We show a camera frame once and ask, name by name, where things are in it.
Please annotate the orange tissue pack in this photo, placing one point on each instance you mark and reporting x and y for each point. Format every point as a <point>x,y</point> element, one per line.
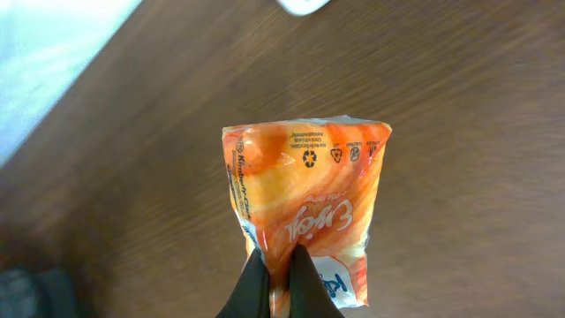
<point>310,182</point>

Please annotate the white barcode scanner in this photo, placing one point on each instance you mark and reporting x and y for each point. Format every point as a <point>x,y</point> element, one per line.
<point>302,8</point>

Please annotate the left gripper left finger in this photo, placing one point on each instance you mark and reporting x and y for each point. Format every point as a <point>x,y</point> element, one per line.
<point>250,297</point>

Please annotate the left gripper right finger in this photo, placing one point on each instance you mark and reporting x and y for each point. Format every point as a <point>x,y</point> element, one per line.
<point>308,296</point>

